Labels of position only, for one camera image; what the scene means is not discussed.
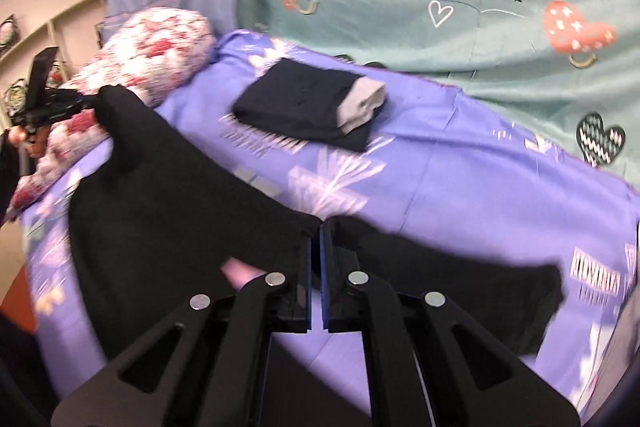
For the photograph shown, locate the black pants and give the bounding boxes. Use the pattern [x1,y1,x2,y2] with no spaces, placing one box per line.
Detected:
[68,86,564,358]

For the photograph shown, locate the left hand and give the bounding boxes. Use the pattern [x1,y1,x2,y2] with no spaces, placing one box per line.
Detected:
[8,126,51,159]

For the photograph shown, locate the floral red white pillow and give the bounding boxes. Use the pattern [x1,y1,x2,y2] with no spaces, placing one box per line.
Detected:
[8,8,215,220]

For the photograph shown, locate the purple patterned bed sheet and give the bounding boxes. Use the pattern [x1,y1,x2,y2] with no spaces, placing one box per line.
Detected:
[19,28,640,413]

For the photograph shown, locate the folded dark navy garment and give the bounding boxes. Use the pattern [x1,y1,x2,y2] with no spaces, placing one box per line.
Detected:
[232,58,386,153]

